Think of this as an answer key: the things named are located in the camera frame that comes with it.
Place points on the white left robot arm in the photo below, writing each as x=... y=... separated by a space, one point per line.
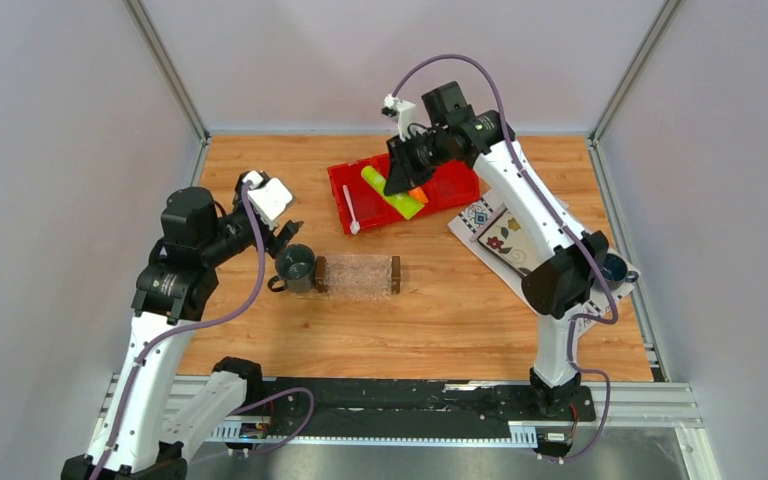
x=136 y=440

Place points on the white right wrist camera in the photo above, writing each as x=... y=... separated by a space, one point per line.
x=402 y=112

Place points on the dark grey mug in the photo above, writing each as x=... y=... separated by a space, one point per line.
x=295 y=269

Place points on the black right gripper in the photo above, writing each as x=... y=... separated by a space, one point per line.
x=401 y=178

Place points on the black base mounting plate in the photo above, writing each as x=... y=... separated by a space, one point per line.
x=404 y=409

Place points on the aluminium frame rail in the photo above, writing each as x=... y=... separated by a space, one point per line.
x=243 y=410

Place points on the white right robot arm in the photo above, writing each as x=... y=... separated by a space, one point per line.
x=569 y=256

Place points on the floral square plate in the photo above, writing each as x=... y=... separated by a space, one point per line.
x=506 y=240

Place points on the blue teacup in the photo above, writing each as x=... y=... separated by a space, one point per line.
x=617 y=272

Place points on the white toothbrush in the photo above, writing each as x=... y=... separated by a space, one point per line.
x=354 y=225

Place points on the orange toothpaste tube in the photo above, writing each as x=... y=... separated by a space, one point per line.
x=419 y=195

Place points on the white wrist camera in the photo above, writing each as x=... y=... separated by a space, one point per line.
x=402 y=112
x=268 y=196

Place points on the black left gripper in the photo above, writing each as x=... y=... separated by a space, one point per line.
x=272 y=244

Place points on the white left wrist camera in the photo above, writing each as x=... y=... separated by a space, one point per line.
x=268 y=196

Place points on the clear textured acrylic tray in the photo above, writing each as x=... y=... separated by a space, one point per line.
x=355 y=278

